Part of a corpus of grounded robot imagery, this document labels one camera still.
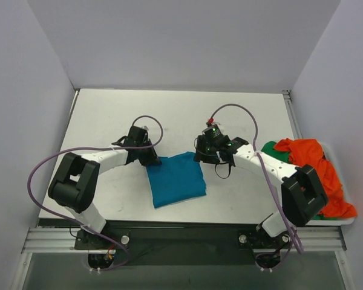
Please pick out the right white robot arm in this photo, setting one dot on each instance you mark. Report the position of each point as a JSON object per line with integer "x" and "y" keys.
{"x": 297, "y": 191}

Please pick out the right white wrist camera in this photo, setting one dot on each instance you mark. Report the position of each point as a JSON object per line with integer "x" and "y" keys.
{"x": 212, "y": 122}

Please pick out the white laundry bin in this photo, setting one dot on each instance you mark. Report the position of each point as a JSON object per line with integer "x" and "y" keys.
{"x": 331, "y": 156}

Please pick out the blue t-shirt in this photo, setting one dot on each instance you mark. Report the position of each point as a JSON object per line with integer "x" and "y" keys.
{"x": 177, "y": 179}

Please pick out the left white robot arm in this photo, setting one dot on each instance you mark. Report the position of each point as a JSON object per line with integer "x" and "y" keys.
{"x": 74, "y": 183}

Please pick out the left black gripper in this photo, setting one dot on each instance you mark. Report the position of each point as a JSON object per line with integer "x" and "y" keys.
{"x": 149, "y": 155}

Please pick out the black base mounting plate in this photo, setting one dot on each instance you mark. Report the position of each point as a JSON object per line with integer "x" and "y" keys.
{"x": 181, "y": 244}

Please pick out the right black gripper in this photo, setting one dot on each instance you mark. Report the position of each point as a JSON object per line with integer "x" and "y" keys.
{"x": 204, "y": 154}

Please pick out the green t-shirt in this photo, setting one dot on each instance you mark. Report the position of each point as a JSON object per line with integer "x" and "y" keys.
{"x": 280, "y": 154}

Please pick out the orange t-shirt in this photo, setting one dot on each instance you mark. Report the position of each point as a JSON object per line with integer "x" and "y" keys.
{"x": 309, "y": 152}

